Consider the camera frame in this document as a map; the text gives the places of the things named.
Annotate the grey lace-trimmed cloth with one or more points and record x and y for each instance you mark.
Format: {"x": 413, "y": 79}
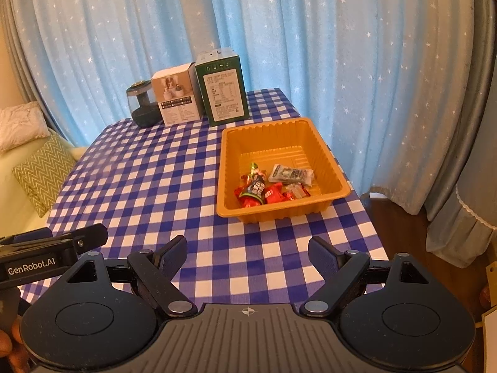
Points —
{"x": 466, "y": 233}

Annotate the light green sofa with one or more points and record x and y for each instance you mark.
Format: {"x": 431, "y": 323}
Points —
{"x": 19, "y": 202}

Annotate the grey curtain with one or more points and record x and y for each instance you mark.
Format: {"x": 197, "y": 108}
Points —
{"x": 458, "y": 85}
{"x": 23, "y": 66}

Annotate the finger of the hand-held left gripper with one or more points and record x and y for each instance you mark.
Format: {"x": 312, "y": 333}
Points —
{"x": 93, "y": 235}
{"x": 31, "y": 236}

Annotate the red twisted candy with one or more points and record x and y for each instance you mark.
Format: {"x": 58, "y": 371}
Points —
{"x": 248, "y": 201}

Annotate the dark green glass humidifier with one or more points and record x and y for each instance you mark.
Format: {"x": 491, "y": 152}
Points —
{"x": 143, "y": 112}

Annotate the green zigzag cushion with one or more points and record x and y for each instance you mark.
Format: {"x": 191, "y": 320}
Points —
{"x": 44, "y": 171}

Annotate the grey snack packet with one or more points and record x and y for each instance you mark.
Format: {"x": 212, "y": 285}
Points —
{"x": 291, "y": 174}

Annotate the white cardboard box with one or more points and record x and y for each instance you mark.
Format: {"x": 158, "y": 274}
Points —
{"x": 176, "y": 101}

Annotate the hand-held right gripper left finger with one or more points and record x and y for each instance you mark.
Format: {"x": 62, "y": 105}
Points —
{"x": 174, "y": 255}

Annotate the dark green snack packet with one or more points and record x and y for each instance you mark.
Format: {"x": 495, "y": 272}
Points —
{"x": 256, "y": 186}

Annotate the large red snack packet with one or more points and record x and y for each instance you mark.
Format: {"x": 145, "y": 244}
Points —
{"x": 274, "y": 194}

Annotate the blue star-print curtain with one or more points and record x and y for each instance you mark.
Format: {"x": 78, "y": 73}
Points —
{"x": 271, "y": 27}

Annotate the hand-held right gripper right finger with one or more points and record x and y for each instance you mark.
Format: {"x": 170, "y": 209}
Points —
{"x": 324, "y": 255}

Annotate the orange plastic tray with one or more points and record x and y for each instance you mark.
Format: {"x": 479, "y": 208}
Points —
{"x": 271, "y": 143}

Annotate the white cushion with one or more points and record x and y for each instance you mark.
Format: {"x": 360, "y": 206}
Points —
{"x": 21, "y": 124}

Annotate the green candy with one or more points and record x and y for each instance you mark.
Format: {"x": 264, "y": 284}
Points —
{"x": 254, "y": 169}

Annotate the brown candy clear wrapper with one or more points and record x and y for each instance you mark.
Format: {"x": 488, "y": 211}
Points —
{"x": 292, "y": 193}

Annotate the person's left hand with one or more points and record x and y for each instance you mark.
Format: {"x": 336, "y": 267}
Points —
{"x": 6, "y": 342}

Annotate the green cardboard box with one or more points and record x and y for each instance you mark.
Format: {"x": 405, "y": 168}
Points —
{"x": 225, "y": 89}

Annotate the blue white checkered tablecloth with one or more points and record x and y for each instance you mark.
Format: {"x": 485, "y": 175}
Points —
{"x": 155, "y": 186}

